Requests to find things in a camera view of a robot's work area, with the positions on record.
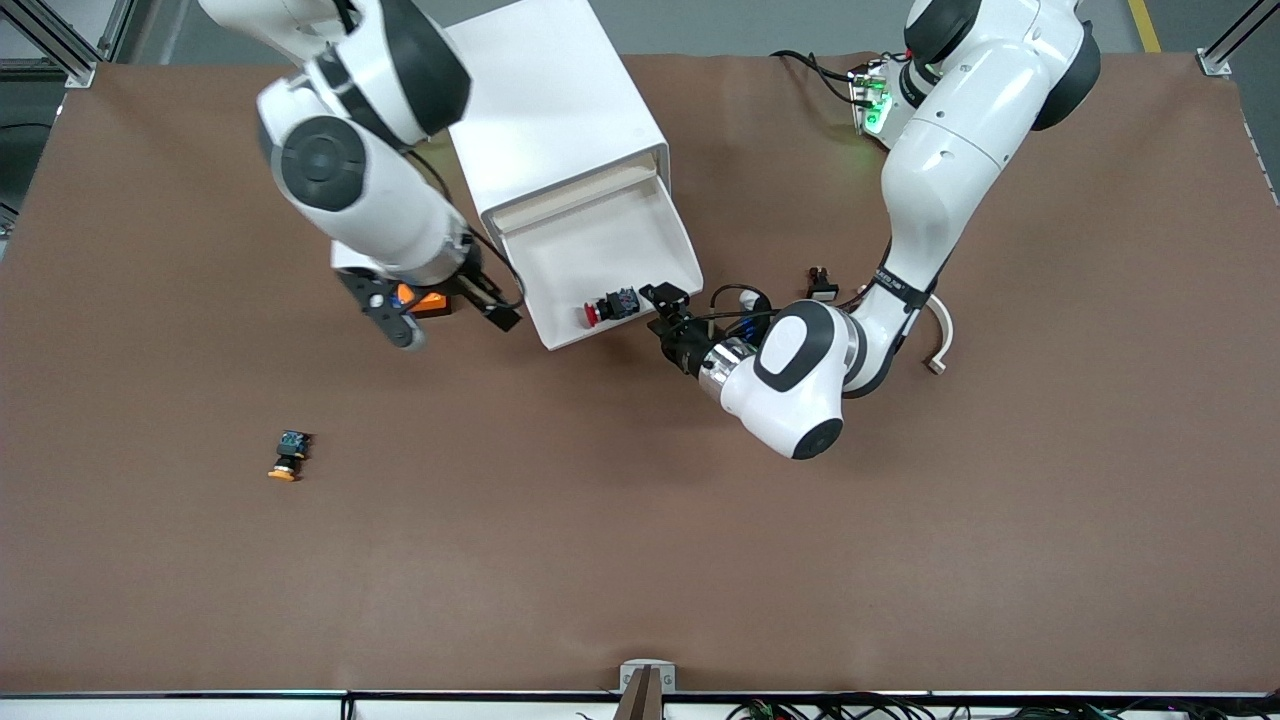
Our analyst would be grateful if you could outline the red push button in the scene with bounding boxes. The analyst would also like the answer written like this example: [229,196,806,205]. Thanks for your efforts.
[584,287,642,328]

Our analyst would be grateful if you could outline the yellow push button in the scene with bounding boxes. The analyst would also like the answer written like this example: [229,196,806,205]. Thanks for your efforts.
[267,431,313,483]

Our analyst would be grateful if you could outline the orange box with hole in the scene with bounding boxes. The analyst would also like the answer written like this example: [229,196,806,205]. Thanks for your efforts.
[396,284,449,319]

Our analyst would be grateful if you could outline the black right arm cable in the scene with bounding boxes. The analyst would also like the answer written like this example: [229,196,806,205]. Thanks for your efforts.
[405,145,527,311]

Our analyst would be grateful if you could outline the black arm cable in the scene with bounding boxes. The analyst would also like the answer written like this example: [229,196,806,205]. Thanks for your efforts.
[708,284,777,337]
[405,145,527,311]

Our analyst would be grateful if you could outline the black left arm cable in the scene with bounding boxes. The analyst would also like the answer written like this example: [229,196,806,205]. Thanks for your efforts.
[708,284,777,337]

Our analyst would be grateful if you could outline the white curved bracket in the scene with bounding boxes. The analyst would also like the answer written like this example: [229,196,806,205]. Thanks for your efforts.
[924,298,955,377]

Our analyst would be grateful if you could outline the black base cable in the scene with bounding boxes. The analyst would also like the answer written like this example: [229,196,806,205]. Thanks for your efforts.
[770,50,863,107]

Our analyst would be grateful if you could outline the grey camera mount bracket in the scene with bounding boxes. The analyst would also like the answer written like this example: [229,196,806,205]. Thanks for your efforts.
[612,658,678,720]

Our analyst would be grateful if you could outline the tangled black cables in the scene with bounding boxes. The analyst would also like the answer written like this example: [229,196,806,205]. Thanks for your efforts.
[575,695,1280,720]

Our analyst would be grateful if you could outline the aluminium frame strut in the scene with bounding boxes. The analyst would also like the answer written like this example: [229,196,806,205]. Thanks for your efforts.
[0,0,137,89]
[1195,0,1280,77]

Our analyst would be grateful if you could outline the white table edge rail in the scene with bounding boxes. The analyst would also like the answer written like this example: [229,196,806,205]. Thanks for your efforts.
[0,688,1280,720]

